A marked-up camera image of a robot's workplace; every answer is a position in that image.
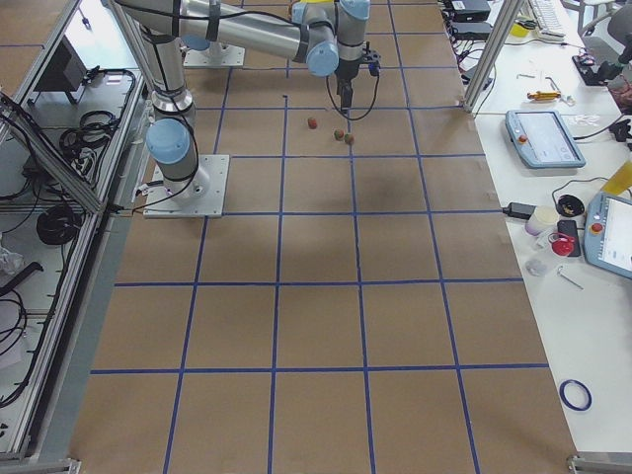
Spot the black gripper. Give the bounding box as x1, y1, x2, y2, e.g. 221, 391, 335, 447
337, 42, 381, 110

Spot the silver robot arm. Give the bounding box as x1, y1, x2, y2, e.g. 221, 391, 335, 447
111, 1, 380, 119

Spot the teach pendant far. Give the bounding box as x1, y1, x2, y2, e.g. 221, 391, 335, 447
505, 110, 586, 169

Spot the teach pendant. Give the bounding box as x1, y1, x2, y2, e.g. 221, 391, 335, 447
584, 192, 631, 278
505, 110, 586, 169

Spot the black power adapter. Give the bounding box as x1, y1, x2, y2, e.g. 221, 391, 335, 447
502, 201, 536, 220

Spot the white plastic cup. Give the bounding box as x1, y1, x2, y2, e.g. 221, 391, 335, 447
524, 205, 559, 236

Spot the black phone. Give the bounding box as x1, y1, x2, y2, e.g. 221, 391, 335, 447
557, 219, 582, 258

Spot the red round object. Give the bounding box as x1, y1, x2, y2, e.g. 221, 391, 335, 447
548, 232, 576, 257

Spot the black control box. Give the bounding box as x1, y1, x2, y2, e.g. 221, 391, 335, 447
35, 36, 88, 104

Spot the teach pendant near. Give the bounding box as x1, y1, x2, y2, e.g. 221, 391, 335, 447
584, 192, 631, 278

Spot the blue tape roll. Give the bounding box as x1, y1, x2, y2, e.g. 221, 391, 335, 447
558, 379, 593, 412

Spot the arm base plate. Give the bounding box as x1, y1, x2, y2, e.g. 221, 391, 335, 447
184, 42, 245, 69
142, 154, 230, 218

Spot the aluminium frame post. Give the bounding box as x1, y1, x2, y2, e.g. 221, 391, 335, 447
462, 0, 523, 113

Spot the orange handled tool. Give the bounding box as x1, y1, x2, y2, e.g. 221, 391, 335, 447
526, 91, 561, 102

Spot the black coiled cable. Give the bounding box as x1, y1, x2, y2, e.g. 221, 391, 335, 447
37, 204, 76, 247

